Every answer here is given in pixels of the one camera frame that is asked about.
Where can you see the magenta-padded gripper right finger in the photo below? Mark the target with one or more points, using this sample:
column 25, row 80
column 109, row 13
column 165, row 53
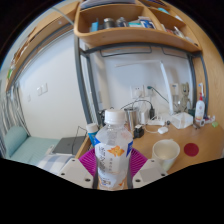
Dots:
column 150, row 171

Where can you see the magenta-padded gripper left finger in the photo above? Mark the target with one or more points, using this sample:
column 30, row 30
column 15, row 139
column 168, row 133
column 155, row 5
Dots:
column 75, row 171

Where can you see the clear plastic water bottle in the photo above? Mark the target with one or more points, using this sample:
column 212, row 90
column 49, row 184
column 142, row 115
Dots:
column 113, row 150

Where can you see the blue checked blanket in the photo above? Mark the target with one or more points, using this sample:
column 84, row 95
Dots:
column 55, row 163

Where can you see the white ceramic mug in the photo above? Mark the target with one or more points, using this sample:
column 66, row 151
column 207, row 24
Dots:
column 165, row 155

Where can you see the grey laptop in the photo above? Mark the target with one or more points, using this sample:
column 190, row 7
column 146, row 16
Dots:
column 66, row 145

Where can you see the black charger block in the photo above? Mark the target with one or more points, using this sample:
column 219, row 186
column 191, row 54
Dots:
column 138, row 131

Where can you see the small white earbud case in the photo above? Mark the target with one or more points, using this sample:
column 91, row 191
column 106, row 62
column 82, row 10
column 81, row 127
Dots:
column 162, row 130

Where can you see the flat round red coaster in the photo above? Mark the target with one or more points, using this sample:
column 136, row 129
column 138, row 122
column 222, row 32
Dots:
column 191, row 150

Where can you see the white power strip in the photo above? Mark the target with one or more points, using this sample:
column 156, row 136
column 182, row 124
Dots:
column 156, row 121

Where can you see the white power adapter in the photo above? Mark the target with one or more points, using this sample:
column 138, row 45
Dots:
column 144, row 116

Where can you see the steel tumbler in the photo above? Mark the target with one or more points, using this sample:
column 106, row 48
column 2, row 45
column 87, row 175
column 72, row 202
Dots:
column 131, row 118

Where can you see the black electric shaver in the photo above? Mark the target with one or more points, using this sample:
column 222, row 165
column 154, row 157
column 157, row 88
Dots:
column 102, row 117

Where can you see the small green plastic item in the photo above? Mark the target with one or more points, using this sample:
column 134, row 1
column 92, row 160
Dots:
column 214, row 124

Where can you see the small tree figurine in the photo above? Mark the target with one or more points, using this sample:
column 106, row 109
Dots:
column 185, row 98

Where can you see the white desk lamp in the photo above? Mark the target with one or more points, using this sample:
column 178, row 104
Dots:
column 167, row 90

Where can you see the striped curtain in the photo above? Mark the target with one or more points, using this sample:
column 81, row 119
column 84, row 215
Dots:
column 8, row 113

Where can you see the clear spray bottle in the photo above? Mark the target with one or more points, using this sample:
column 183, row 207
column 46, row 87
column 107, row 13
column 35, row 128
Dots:
column 201, row 87

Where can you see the wooden shelf unit with items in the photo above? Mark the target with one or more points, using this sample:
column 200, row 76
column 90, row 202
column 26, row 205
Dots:
column 133, row 35

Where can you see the white wall outlets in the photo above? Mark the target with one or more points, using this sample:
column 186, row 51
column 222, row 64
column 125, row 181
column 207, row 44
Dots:
column 136, row 91

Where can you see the white wall-mounted device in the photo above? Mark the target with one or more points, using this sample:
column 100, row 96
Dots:
column 175, row 89

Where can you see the white wall light switches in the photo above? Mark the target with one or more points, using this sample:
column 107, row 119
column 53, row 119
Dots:
column 41, row 89

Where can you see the grey metal bed frame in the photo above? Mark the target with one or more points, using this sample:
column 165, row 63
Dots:
column 80, row 76

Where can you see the wooden bunk bed rail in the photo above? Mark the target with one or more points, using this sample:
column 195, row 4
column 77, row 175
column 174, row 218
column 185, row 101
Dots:
column 43, row 30

